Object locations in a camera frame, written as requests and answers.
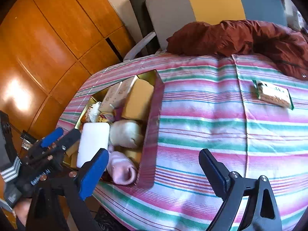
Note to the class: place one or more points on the maroon puffer jacket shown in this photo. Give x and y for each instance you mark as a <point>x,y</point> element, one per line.
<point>240,36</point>

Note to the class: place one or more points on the silver metal latch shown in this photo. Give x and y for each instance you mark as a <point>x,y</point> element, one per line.
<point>27,141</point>

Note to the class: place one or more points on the black rolled mat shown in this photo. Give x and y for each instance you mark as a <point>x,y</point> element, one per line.
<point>142,21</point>

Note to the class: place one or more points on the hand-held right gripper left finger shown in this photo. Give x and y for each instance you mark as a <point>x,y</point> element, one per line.
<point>93,173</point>

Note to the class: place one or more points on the white sponge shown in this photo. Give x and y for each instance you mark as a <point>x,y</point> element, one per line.
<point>92,142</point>

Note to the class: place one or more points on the wooden wardrobe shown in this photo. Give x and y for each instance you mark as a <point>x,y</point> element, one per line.
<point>48,41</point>

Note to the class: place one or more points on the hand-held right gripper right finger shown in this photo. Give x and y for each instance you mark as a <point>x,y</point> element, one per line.
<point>213,170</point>

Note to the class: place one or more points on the person's left hand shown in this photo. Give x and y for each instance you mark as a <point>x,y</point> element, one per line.
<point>22,211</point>

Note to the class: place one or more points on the striped tablecloth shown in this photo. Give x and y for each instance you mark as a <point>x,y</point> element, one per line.
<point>204,125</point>

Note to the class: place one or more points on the cream sock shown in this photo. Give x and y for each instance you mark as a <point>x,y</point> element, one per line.
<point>126,133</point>

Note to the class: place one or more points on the pink sock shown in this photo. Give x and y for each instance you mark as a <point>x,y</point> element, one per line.
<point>121,168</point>

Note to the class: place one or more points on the maroon box with gold inside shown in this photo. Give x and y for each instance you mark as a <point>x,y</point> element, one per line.
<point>150,144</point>

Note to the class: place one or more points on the grey yellow blue chair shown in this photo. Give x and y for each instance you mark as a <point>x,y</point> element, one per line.
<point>211,2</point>

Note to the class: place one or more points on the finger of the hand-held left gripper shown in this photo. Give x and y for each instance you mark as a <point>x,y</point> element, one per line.
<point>71,136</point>
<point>51,136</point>

